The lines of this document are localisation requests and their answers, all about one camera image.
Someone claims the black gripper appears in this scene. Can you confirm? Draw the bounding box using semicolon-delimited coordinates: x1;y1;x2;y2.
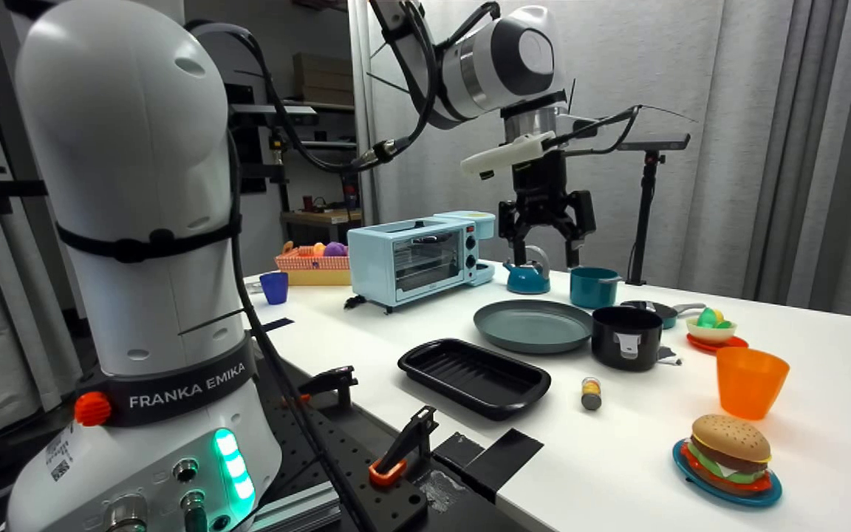
495;146;595;269

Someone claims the black measuring cup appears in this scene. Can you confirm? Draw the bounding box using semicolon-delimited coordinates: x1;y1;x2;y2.
587;304;668;375

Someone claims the grey round plate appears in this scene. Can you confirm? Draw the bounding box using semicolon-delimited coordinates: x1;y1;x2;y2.
470;300;595;358

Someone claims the small red toy plate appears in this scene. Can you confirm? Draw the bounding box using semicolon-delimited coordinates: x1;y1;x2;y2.
681;332;751;358

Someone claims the orange plastic cup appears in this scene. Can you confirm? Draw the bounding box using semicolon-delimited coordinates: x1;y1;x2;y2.
714;343;790;423

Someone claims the blue plastic cup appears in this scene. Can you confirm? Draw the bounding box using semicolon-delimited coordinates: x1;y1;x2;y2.
257;269;293;307

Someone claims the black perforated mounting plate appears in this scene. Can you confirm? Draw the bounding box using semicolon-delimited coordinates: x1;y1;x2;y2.
244;353;547;532

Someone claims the small teal toy plate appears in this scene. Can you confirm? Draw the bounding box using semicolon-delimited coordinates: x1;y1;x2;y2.
671;439;785;513

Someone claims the teal toy kettle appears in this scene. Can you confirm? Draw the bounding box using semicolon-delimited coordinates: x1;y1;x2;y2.
502;242;556;300

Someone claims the teal toy pot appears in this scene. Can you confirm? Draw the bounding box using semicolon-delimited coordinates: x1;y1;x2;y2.
567;265;622;313

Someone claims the black tripod stand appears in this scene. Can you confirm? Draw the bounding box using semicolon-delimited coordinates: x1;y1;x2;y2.
616;100;696;291

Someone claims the light blue toaster oven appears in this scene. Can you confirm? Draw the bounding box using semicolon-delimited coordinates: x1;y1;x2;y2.
346;207;498;313

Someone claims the black rectangular ridged tray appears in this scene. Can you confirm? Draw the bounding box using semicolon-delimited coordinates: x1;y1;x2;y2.
396;337;556;423

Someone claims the small yellow toy can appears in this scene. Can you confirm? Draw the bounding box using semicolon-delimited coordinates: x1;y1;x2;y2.
579;375;604;414

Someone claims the black tape patch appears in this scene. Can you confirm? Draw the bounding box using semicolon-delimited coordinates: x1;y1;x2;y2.
431;426;547;502

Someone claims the pink toy tray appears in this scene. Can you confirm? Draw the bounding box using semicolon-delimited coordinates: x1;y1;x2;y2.
270;241;355;291

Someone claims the dark metal shelf rack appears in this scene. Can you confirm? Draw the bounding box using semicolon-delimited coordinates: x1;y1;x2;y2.
229;43;363;248

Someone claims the black clamp with orange tip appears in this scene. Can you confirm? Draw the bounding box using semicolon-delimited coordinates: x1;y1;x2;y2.
281;364;363;414
363;403;443;495

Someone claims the toy hamburger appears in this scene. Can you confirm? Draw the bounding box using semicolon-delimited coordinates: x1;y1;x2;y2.
686;411;773;486

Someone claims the brown cardboard box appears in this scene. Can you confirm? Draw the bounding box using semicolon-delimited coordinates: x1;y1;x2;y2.
290;52;356;108

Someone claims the grey curtain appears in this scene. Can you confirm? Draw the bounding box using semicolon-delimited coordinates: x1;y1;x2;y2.
678;0;851;325

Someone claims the black tape strip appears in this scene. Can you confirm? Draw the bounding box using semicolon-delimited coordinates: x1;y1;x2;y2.
244;313;296;337

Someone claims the aluminium extrusion bar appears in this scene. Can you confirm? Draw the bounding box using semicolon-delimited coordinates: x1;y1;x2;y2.
244;480;346;532

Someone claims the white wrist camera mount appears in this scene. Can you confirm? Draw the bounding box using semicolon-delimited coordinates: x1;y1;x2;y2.
457;115;595;185

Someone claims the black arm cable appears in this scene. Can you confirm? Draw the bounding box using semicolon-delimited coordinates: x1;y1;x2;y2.
185;0;502;532

